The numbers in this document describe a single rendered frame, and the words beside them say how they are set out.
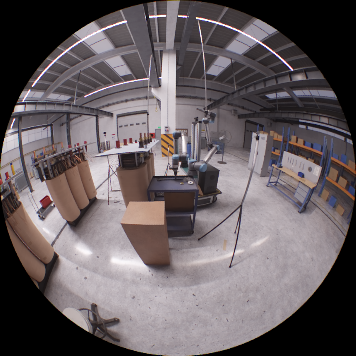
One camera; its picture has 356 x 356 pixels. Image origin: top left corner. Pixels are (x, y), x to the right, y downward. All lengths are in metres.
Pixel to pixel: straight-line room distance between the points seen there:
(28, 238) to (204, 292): 2.45
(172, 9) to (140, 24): 3.83
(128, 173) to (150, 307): 1.80
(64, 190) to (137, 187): 1.52
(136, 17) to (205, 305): 5.18
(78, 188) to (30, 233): 1.48
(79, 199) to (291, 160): 6.45
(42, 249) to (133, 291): 1.53
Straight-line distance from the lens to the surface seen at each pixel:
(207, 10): 9.40
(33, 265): 2.29
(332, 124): 11.53
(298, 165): 4.66
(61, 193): 2.39
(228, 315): 1.68
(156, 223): 0.84
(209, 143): 2.22
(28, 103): 9.36
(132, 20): 3.73
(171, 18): 7.76
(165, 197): 1.41
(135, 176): 1.55
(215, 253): 1.78
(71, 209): 2.53
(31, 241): 2.17
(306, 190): 3.87
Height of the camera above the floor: 1.54
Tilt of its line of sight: 24 degrees down
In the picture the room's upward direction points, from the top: straight up
